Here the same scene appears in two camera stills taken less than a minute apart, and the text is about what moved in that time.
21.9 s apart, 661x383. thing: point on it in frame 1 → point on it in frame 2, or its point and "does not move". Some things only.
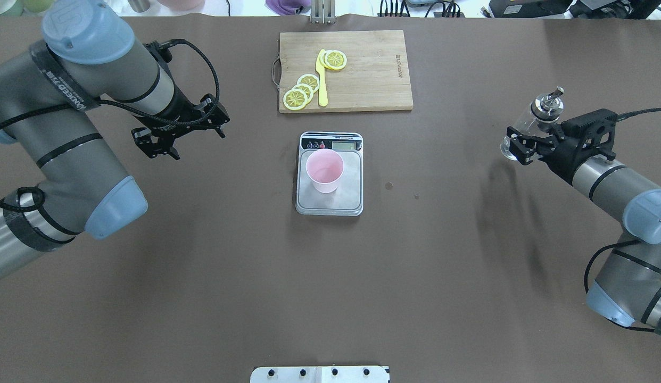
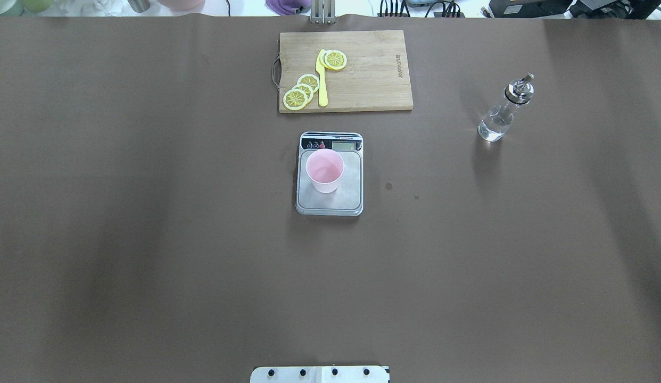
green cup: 37,6 does not move
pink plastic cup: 324,167 does not move
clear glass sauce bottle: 544,109 → 498,117
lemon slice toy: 310,79 does not move
